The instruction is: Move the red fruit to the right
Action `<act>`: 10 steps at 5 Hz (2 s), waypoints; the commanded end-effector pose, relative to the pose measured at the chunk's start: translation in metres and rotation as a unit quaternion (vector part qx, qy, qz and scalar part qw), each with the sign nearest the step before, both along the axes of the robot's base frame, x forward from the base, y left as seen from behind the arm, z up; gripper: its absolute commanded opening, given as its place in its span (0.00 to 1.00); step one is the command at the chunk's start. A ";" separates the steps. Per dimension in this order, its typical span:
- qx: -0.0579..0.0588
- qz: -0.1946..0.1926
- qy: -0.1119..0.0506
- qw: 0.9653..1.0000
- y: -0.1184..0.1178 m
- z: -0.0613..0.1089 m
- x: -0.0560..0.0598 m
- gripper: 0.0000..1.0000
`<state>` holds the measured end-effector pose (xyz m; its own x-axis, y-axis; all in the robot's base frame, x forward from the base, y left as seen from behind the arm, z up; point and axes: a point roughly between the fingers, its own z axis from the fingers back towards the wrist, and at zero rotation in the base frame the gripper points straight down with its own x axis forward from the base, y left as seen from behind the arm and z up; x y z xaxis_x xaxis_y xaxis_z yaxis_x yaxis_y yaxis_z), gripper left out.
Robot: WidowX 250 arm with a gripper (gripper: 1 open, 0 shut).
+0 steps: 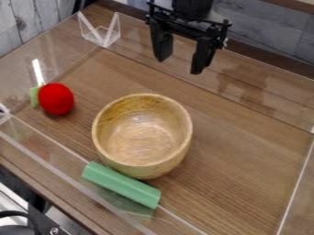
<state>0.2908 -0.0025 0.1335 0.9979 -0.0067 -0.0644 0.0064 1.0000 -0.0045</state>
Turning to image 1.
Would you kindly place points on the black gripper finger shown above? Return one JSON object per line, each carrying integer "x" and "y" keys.
{"x": 207, "y": 44}
{"x": 161, "y": 41}

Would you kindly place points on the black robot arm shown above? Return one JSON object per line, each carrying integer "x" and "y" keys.
{"x": 176, "y": 30}

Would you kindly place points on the black metal table clamp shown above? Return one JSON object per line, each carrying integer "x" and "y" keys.
{"x": 38, "y": 221}

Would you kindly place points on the clear acrylic corner bracket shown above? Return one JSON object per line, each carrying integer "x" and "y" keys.
{"x": 101, "y": 36}

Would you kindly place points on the clear acrylic enclosure wall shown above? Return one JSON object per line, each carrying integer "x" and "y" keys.
{"x": 244, "y": 182}

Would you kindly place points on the red plush fruit green leaf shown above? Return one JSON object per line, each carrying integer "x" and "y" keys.
{"x": 53, "y": 98}

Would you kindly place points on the green rectangular block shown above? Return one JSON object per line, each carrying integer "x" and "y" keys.
{"x": 121, "y": 184}

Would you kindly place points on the wooden bowl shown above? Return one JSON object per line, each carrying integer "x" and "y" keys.
{"x": 141, "y": 133}

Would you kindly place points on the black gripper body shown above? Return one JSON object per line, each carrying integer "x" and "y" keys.
{"x": 193, "y": 14}

